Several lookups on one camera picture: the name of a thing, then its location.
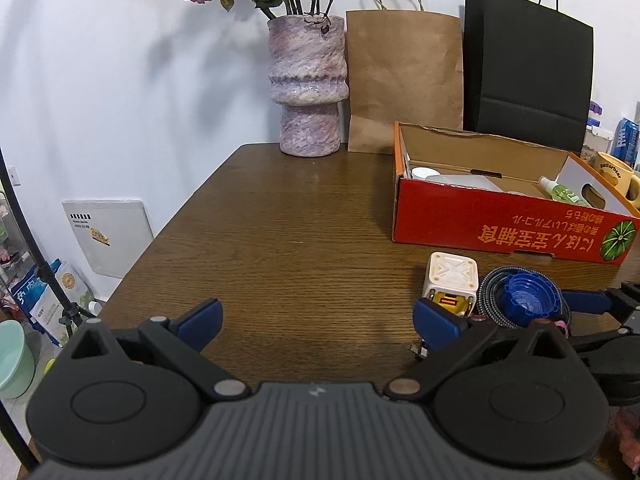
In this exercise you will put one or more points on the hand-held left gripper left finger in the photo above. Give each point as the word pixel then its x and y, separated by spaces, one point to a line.
pixel 200 322

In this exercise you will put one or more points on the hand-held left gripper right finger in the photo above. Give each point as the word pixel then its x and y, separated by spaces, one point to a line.
pixel 435 325

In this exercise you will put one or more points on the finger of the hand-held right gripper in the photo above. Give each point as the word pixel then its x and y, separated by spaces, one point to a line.
pixel 587 300
pixel 600 338

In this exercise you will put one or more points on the white cube charger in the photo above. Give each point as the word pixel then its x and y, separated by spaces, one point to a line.
pixel 450 275

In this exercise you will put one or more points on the blue plastic cap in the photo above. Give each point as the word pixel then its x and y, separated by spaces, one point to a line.
pixel 527 297

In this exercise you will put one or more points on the orange cardboard box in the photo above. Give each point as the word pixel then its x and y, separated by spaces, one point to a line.
pixel 475 220

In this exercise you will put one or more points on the green spray bottle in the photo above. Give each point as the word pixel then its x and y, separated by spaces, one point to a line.
pixel 565 192

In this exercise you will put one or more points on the yellow bear mug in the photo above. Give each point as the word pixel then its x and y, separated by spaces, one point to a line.
pixel 612 172

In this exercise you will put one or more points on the white yellow printed bag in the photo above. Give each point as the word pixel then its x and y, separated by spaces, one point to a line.
pixel 70 282

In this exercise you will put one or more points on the blue printed box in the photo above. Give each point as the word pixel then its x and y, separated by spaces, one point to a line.
pixel 627 142

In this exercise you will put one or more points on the clear jar with white lid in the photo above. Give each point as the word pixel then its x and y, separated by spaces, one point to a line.
pixel 597 137

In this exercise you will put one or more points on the blue white printed bag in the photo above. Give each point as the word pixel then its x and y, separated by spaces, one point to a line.
pixel 30 292

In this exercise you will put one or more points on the mint green bucket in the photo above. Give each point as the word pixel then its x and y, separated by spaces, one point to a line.
pixel 15 360

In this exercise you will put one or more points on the purple cap bottle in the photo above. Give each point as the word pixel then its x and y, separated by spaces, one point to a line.
pixel 595 107

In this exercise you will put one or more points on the cluttered storage rack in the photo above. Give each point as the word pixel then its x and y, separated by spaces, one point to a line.
pixel 7 255

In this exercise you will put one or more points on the black paper bag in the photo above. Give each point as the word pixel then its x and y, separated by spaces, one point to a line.
pixel 530 60

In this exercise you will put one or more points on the brown paper bag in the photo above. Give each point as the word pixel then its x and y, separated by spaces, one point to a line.
pixel 400 70

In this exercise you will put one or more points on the pink marbled ceramic vase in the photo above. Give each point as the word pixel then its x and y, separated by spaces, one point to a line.
pixel 307 85

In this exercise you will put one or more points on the white wall panel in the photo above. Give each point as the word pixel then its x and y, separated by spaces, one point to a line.
pixel 107 235

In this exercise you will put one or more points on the white wall socket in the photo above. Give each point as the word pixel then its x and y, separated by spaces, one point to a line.
pixel 15 176

